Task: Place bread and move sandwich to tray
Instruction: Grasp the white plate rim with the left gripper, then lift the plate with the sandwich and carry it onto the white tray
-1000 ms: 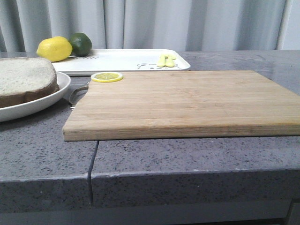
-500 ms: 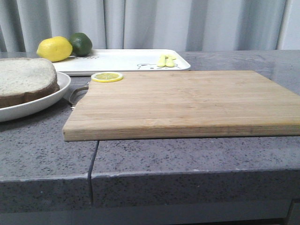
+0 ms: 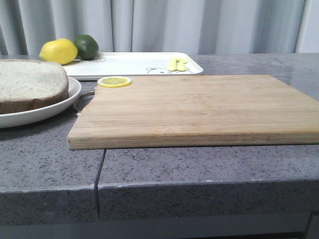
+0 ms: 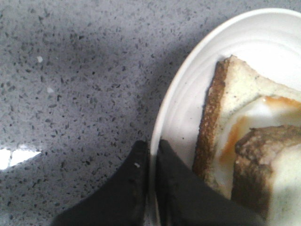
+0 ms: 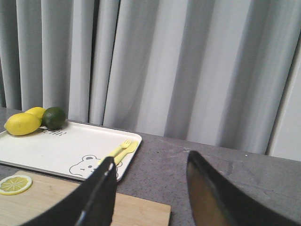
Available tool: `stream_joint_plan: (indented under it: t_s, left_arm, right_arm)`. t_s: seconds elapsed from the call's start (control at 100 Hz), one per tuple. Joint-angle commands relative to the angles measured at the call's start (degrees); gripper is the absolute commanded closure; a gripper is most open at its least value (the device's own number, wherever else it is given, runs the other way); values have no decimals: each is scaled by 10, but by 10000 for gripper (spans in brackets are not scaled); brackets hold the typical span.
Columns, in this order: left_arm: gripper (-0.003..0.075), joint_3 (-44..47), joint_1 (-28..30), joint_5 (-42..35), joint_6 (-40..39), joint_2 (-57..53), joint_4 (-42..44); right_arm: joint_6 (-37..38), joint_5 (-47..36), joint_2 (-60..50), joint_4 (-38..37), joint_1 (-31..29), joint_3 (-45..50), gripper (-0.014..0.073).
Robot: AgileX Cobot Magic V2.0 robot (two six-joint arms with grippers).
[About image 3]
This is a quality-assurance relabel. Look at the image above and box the metal cutting board handle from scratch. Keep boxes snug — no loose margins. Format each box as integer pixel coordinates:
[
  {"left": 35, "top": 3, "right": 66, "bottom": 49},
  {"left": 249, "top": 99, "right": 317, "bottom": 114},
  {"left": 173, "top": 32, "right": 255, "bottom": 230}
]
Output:
[{"left": 73, "top": 87, "right": 96, "bottom": 116}]

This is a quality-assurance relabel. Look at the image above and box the white bear print tray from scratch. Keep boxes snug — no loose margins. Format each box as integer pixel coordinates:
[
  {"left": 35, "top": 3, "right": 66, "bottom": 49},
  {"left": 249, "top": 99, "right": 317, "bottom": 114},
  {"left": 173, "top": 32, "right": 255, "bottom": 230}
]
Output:
[{"left": 64, "top": 52, "right": 203, "bottom": 81}]

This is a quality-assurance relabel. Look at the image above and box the lemon slice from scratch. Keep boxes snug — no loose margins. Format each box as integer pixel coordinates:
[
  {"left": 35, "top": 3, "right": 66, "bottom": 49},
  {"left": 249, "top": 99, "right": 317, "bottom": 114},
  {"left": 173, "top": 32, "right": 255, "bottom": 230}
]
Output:
[{"left": 97, "top": 76, "right": 132, "bottom": 88}]

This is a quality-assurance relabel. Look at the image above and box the bread slice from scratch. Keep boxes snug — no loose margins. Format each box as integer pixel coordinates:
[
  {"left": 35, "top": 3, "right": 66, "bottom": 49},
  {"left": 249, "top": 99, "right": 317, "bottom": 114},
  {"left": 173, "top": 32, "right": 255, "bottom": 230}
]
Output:
[{"left": 0, "top": 59, "right": 69, "bottom": 115}]

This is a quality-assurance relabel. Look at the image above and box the green lime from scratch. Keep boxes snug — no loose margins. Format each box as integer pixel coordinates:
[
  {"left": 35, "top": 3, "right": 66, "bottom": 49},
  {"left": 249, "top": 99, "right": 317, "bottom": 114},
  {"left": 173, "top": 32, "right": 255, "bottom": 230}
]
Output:
[{"left": 74, "top": 34, "right": 99, "bottom": 60}]

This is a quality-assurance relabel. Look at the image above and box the wooden cutting board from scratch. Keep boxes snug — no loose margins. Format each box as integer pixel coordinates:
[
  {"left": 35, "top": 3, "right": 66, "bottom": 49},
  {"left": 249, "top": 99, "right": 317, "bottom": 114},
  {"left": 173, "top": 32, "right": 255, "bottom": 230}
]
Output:
[{"left": 67, "top": 75, "right": 319, "bottom": 150}]

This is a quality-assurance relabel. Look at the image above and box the grey curtain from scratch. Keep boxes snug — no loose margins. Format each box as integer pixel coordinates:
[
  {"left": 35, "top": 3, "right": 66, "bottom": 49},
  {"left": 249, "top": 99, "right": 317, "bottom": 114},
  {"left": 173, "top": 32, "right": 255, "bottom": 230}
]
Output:
[{"left": 0, "top": 0, "right": 319, "bottom": 55}]

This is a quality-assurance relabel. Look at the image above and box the white round plate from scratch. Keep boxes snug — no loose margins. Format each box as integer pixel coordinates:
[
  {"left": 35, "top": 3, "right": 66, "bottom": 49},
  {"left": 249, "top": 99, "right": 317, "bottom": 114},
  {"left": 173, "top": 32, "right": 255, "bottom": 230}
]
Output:
[{"left": 0, "top": 77, "right": 82, "bottom": 128}]

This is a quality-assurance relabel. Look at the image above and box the yellow lemon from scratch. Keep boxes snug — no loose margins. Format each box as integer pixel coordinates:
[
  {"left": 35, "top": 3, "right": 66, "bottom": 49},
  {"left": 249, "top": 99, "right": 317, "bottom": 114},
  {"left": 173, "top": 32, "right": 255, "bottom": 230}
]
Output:
[{"left": 39, "top": 38, "right": 78, "bottom": 65}]

